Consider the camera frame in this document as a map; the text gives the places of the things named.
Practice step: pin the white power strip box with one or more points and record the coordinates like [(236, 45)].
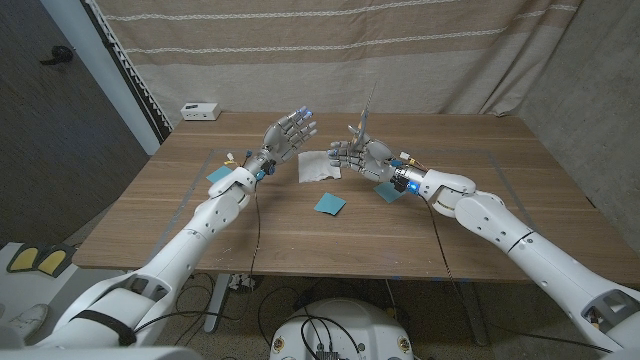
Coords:
[(200, 111)]

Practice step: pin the white door frame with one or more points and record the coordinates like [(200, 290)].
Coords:
[(97, 65)]

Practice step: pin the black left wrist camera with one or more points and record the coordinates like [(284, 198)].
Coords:
[(269, 169)]

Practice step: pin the white floor panel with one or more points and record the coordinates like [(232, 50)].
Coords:
[(75, 290)]

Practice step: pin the white sneaker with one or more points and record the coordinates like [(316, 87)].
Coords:
[(30, 320)]

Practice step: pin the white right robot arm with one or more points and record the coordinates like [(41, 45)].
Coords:
[(540, 255)]

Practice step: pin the metal table leg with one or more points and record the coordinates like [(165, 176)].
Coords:
[(474, 315), (217, 300)]

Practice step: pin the blue sticky note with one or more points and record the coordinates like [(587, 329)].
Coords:
[(330, 203), (217, 175), (387, 194)]

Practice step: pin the yellow foot pedal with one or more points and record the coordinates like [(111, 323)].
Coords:
[(24, 258), (55, 261)]

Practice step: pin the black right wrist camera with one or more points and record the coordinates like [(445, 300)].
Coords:
[(402, 184)]

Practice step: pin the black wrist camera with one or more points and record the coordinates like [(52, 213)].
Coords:
[(269, 169), (402, 184)]

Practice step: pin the beige striped curtain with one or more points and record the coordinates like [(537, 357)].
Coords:
[(325, 65)]

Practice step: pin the black strip with lace trim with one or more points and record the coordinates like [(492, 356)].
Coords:
[(141, 100)]

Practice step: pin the white robot torso edge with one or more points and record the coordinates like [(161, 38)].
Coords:
[(100, 355)]

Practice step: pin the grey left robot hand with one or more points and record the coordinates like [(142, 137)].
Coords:
[(280, 140)]

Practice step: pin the crumpled white paper scrap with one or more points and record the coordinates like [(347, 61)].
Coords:
[(242, 282)]

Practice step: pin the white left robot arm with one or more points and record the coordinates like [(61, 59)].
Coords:
[(185, 245)]

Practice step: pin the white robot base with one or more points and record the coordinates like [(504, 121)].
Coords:
[(360, 325)]

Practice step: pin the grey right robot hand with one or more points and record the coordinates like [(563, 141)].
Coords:
[(375, 160)]

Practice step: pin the white tissue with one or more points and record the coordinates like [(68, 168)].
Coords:
[(315, 167)]

